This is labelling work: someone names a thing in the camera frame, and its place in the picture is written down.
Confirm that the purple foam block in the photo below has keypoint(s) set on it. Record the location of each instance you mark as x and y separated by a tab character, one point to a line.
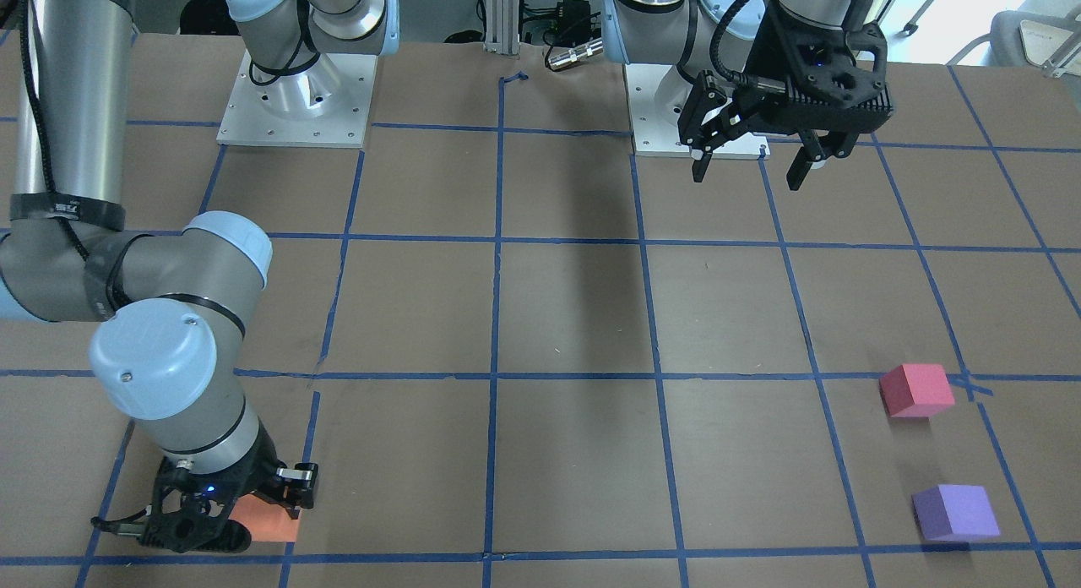
955	513

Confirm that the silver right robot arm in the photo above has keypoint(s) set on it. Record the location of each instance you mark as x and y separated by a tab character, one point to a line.
171	311

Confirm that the grey chair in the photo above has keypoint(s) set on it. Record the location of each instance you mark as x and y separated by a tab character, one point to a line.
1024	39

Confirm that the aluminium profile post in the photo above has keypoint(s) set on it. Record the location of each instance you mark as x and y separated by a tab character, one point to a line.
501	27

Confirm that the black power adapter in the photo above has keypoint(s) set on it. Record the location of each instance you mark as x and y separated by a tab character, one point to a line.
571	15

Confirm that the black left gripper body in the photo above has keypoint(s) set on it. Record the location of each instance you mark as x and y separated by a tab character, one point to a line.
778	54

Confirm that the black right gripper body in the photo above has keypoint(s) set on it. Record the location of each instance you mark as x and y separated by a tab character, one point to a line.
263	465

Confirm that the silver metal connector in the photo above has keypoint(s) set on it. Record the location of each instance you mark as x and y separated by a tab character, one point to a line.
574	56

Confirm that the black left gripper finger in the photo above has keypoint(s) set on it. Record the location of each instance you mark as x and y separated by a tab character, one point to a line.
707	121
815	151

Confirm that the orange foam block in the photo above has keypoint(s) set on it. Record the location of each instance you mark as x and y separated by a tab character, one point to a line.
266	521

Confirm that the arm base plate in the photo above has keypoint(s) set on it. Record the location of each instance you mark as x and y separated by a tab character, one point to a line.
326	106
655	97

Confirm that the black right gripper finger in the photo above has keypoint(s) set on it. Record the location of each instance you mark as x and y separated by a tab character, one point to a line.
298	485

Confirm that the pink foam block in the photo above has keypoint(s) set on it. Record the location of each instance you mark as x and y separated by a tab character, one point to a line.
916	390

